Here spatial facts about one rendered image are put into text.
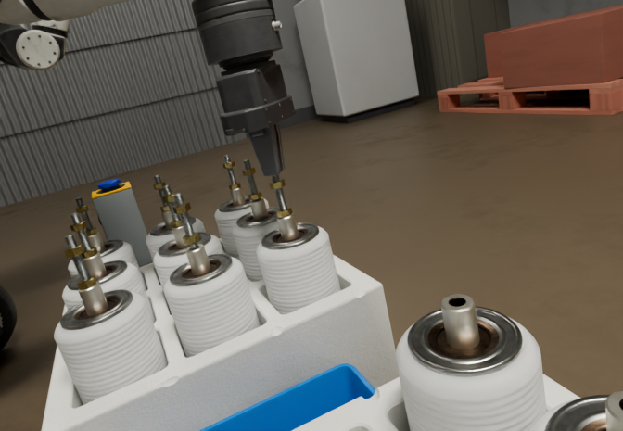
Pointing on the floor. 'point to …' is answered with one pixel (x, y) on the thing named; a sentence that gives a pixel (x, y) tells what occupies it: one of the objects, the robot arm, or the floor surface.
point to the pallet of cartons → (551, 67)
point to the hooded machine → (355, 40)
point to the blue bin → (300, 402)
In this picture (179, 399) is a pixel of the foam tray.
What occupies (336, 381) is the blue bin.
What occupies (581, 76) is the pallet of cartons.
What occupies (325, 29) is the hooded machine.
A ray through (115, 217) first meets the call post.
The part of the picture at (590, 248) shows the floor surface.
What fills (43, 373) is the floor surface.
